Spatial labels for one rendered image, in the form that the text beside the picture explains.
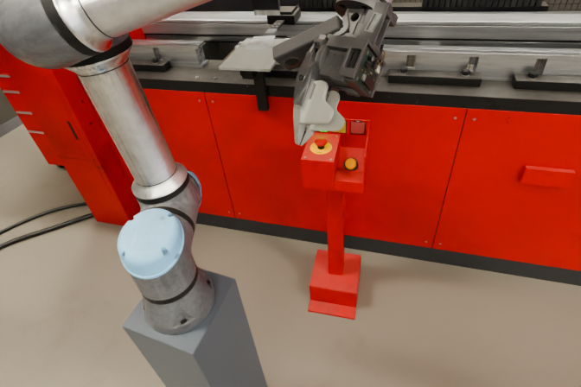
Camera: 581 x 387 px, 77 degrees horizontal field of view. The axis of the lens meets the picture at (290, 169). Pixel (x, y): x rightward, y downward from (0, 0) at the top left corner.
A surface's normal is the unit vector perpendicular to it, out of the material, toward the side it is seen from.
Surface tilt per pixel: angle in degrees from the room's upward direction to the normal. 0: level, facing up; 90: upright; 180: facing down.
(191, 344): 0
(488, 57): 90
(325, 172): 90
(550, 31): 90
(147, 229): 7
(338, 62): 44
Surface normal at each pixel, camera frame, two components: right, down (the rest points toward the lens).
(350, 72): -0.53, -0.21
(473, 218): -0.26, 0.62
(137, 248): -0.07, -0.69
